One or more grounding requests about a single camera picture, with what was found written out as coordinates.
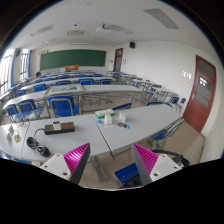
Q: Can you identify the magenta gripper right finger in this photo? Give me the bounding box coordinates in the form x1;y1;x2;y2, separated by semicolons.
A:
130;143;184;186

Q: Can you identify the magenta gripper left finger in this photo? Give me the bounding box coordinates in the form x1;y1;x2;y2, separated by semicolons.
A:
39;142;92;185

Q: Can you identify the white charger plug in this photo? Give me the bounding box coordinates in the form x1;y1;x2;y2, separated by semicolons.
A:
53;122;62;130

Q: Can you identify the blue chair under gripper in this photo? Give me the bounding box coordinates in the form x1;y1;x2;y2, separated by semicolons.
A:
115;163;141;188

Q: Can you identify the blue chair right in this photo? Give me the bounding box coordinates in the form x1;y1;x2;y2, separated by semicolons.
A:
149;120;183;149

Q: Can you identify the grey front desk left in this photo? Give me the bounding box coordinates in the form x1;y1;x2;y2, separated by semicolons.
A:
22;114;109;162

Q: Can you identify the grey desk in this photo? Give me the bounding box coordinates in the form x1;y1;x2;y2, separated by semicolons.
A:
22;114;109;162
97;104;182;155

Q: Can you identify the grey front desk right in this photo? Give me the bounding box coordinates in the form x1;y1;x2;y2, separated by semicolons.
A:
97;104;182;155

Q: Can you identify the white small box right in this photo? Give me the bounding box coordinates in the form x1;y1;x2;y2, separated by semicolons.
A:
119;113;126;122

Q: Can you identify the white small box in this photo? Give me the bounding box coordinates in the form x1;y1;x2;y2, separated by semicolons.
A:
119;113;126;122
104;114;112;125

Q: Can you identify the green white box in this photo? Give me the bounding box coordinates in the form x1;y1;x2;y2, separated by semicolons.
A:
95;109;115;119

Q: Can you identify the white small box left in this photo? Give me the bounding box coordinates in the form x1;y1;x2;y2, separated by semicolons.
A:
104;114;112;125

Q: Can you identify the blue chair front centre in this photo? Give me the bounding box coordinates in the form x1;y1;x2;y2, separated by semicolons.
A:
48;96;79;117

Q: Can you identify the blue chair left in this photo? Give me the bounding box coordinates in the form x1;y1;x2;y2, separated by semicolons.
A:
18;99;43;120

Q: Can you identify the framed picture on desk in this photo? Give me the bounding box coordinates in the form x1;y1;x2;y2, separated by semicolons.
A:
45;84;83;97

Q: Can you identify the red brown near door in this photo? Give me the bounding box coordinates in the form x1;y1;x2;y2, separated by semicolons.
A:
183;56;216;132

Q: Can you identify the red brown door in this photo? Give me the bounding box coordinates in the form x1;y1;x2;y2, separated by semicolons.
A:
183;56;216;132
113;48;123;71

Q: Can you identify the orange lectern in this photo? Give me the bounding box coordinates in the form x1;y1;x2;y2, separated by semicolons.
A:
65;65;80;71

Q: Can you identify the green chalkboard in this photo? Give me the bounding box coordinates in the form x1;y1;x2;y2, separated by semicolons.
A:
40;49;106;70

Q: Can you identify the red brown far door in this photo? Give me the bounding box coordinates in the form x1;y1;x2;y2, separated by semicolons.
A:
113;48;123;71

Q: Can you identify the black coiled cable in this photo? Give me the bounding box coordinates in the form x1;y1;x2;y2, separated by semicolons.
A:
26;127;52;158

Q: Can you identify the black wall speaker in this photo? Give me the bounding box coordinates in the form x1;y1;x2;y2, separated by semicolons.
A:
129;42;135;49

